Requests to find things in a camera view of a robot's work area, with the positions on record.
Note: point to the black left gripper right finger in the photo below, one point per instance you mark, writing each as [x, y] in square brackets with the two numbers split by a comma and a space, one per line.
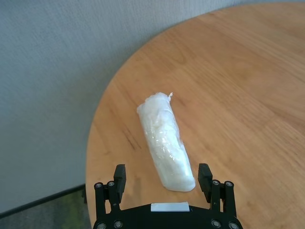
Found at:
[206, 183]

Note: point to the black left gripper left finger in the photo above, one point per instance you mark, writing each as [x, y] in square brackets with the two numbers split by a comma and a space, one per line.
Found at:
[119, 183]

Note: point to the white plastic-wrapped sandbag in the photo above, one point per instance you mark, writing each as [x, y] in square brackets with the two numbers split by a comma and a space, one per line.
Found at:
[164, 140]

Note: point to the dark baseboard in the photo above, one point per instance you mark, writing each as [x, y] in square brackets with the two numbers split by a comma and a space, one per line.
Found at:
[43, 199]

